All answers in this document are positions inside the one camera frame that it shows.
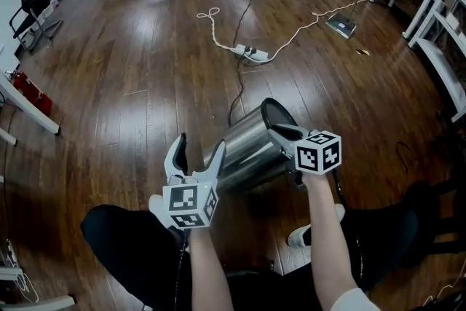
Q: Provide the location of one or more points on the person's leg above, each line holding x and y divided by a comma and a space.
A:
382, 236
131, 247

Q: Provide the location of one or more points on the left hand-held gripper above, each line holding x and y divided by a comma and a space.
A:
189, 200

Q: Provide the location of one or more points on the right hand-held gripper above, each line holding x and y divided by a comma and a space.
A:
316, 154

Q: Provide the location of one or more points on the white power strip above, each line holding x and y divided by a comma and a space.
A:
253, 52
11, 251

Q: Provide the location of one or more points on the small yellow floor scrap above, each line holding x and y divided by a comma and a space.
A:
363, 52

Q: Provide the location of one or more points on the black seat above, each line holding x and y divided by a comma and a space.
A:
255, 287

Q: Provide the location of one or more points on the person's right leg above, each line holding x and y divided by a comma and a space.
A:
382, 236

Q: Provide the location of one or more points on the white shelf unit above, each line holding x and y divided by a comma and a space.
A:
440, 65

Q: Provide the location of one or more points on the red fire extinguisher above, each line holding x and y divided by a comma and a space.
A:
32, 93

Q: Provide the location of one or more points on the person's right forearm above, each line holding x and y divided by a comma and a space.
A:
327, 229

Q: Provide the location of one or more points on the person's left leg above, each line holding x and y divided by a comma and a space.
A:
131, 247

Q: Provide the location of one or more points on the white desk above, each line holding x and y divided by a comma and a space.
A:
43, 304
29, 109

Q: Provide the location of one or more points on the person's left forearm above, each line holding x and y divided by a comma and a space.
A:
209, 273

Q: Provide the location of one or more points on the black round chair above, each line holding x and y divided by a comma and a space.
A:
437, 215

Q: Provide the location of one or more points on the person's right white shoe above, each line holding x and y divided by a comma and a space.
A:
296, 236

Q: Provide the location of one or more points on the stainless steel trash bin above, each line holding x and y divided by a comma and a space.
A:
247, 153

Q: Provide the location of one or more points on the person's white shirt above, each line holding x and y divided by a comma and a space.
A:
355, 302

